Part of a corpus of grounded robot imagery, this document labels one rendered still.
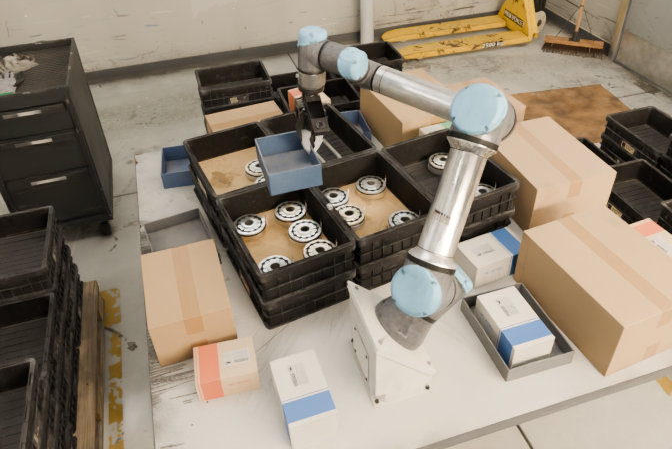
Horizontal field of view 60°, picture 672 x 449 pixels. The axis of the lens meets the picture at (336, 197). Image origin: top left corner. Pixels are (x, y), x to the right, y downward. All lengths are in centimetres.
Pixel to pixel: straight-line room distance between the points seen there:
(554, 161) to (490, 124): 89
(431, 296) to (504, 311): 45
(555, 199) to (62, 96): 212
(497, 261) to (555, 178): 37
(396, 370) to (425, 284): 29
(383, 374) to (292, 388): 23
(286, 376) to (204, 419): 24
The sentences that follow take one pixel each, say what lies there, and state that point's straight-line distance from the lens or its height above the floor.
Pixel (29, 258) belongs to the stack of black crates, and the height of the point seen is 49.
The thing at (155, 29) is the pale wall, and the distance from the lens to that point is 497.
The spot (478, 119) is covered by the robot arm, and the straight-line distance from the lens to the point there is 129.
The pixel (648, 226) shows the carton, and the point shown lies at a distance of 205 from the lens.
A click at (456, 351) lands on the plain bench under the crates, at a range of 172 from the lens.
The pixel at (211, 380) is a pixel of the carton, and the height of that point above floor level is 78.
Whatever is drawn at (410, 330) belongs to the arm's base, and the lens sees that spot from 149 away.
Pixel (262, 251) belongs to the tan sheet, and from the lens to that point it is 181.
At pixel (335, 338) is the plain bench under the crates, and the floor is 70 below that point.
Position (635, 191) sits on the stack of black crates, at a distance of 305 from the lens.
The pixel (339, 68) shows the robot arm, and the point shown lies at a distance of 149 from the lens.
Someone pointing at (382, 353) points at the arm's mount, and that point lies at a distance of 142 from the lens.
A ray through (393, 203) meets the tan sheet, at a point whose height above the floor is 83.
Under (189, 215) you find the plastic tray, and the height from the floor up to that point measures 73.
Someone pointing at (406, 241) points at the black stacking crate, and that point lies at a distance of 180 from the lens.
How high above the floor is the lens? 204
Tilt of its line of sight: 37 degrees down
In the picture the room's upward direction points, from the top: 2 degrees counter-clockwise
